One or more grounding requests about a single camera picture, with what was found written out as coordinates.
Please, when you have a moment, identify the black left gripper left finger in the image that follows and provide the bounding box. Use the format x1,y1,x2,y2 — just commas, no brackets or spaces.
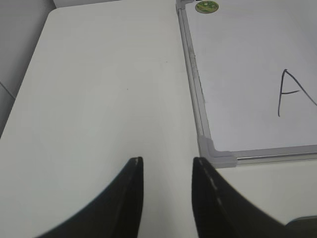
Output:
41,157,144,238

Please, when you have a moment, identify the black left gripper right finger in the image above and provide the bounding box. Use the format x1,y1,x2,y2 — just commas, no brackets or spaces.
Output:
192,157,289,238

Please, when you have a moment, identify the green round magnet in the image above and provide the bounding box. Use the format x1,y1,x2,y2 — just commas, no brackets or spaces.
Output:
195,0,219,14

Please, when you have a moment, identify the white board with grey frame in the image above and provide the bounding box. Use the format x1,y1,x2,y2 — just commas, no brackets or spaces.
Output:
176,0,317,168

